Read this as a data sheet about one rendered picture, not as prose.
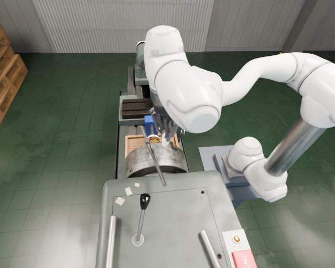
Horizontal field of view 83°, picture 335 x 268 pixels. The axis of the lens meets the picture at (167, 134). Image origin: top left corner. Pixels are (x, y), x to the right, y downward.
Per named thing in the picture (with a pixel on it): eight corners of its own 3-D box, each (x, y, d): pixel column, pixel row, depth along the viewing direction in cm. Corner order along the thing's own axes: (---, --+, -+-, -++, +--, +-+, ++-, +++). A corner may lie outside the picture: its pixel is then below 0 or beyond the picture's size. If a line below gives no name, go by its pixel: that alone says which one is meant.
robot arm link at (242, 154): (242, 149, 137) (254, 128, 120) (258, 170, 126) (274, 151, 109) (223, 155, 133) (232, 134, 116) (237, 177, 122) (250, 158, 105)
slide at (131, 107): (179, 116, 147) (179, 111, 143) (122, 119, 141) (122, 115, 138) (175, 101, 158) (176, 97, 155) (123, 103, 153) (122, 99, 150)
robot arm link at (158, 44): (142, 77, 59) (155, 103, 51) (135, 22, 47) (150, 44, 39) (174, 71, 61) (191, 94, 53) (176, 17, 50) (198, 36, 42)
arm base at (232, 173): (242, 150, 144) (244, 145, 139) (254, 176, 129) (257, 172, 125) (218, 151, 142) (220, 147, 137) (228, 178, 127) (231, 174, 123)
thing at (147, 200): (151, 210, 57) (151, 203, 53) (140, 211, 56) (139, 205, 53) (150, 197, 59) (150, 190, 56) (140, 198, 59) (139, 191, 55)
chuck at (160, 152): (189, 184, 107) (186, 153, 83) (133, 194, 107) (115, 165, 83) (185, 170, 113) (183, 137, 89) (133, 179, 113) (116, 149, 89)
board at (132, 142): (183, 171, 122) (183, 168, 119) (125, 176, 117) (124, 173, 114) (175, 135, 141) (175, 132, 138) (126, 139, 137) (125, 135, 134)
